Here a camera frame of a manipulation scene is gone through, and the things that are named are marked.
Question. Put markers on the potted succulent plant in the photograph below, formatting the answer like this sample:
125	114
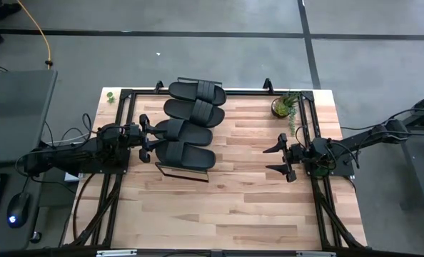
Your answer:
280	109

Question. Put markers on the grey desk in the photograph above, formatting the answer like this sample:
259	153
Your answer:
15	118

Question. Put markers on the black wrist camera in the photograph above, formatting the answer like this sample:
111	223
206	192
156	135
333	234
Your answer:
112	132
319	146

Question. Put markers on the black aluminium table frame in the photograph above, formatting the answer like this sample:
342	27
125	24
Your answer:
247	93

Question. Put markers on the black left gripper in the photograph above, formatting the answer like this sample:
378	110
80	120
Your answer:
133	135

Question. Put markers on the black mouse with blue light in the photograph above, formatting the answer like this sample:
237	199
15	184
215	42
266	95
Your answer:
18	210

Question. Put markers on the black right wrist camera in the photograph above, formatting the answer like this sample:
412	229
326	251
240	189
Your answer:
319	146

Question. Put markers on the black caster wheel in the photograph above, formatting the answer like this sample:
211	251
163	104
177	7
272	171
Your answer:
36	237

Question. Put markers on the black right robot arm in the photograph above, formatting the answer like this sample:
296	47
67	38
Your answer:
362	139

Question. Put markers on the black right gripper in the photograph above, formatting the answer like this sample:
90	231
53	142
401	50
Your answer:
296	153

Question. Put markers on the small green plant sprig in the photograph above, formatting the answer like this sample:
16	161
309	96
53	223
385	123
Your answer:
111	97

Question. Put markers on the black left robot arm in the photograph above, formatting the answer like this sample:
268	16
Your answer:
73	155

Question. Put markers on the black table clamp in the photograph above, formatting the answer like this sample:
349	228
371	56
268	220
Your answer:
159	87
268	86

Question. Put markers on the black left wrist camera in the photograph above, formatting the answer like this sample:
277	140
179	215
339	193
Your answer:
112	132

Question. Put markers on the black rubber slide sandal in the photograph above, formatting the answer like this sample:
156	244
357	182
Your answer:
197	158
183	92
178	109
194	135

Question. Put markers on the silver table bracket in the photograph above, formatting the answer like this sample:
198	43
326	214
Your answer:
115	253
315	254

